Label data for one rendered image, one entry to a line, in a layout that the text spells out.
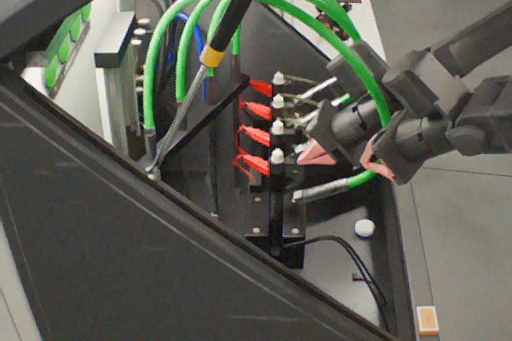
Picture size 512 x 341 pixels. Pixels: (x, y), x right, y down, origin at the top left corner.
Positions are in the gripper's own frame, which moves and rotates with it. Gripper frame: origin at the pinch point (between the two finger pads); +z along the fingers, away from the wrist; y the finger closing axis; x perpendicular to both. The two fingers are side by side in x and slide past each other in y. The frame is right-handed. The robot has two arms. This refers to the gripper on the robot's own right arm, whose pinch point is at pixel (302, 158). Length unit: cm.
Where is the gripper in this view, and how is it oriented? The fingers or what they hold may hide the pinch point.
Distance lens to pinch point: 112.1
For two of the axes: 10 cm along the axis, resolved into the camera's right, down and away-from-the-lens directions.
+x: -3.1, 5.8, -7.5
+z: -6.5, 4.5, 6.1
